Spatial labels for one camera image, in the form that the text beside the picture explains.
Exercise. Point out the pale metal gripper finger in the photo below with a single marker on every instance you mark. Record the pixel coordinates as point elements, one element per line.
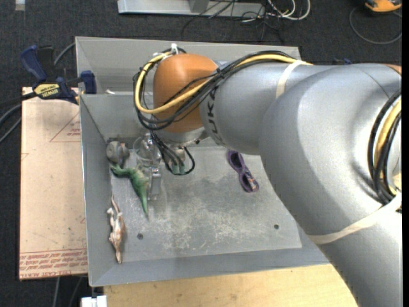
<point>156,183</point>

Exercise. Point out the green toy dinosaur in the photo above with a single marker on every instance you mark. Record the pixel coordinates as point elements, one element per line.
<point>138,181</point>

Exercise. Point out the clear glass vessel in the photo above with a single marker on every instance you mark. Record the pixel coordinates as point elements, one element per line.
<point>144,157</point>

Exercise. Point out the grey round toy snail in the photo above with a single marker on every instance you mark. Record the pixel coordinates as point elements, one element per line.
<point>114,151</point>

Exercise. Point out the grey metal bin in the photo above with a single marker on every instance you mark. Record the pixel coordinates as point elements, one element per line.
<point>207,209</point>

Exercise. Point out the brown and white toy lizard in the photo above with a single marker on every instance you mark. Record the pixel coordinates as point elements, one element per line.
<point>117,232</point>

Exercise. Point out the purple sunglasses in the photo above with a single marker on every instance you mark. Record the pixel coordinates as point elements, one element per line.
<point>240,167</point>

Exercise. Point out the brown cardboard board red print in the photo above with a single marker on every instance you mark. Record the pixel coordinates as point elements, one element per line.
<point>51,177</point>

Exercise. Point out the black cylinder on white bracket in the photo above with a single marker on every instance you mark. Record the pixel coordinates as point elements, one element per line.
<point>196,141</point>

